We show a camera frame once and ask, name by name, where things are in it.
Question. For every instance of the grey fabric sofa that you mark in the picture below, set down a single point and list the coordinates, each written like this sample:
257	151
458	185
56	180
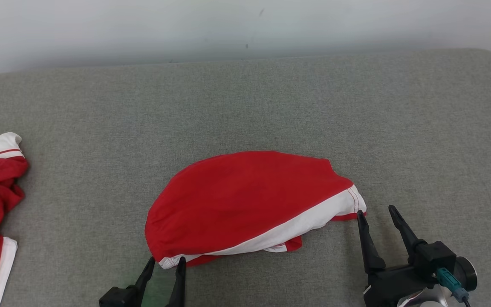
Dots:
271	106

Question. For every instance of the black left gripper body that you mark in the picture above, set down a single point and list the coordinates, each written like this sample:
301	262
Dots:
119	298

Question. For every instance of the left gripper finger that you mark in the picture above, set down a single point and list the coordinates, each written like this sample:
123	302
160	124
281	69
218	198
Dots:
179	285
146	275

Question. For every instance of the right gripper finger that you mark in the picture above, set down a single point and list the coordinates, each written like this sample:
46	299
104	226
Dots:
405	232
369	251

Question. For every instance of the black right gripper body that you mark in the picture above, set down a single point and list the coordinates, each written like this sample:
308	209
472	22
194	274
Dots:
399	281

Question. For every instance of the red shorts with white stripe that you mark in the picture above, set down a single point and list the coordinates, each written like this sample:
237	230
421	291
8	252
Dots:
245	200

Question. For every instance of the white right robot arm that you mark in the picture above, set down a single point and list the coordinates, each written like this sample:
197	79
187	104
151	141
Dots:
428	301

